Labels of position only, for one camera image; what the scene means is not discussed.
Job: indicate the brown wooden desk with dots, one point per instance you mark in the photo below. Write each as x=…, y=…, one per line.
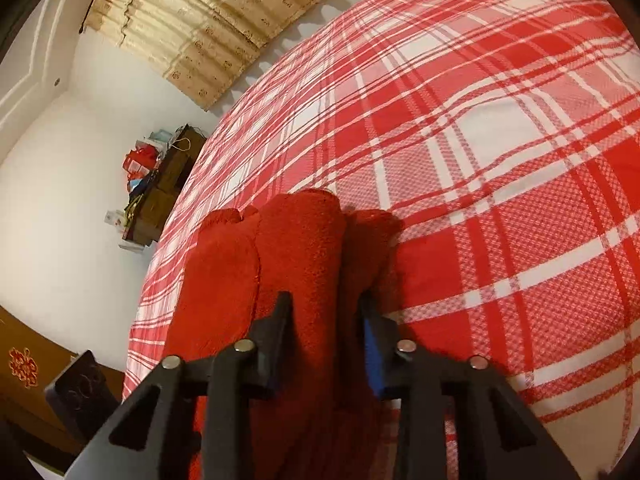
x=160, y=195

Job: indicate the red plaid bed sheet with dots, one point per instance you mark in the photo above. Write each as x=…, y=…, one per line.
x=475, y=135

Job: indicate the large red gift bag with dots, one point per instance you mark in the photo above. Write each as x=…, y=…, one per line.
x=140, y=160

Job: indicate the beige patterned window curtain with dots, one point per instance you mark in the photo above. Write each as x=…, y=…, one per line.
x=210, y=25

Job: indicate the wooden cabinet with red ornament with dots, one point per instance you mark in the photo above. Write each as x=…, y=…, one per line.
x=25, y=395

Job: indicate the red fuzzy garment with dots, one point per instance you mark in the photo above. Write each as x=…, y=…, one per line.
x=300, y=250

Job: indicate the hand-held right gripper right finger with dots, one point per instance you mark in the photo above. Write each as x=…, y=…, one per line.
x=372, y=360

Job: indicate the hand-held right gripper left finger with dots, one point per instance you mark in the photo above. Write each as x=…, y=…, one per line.
x=270, y=350

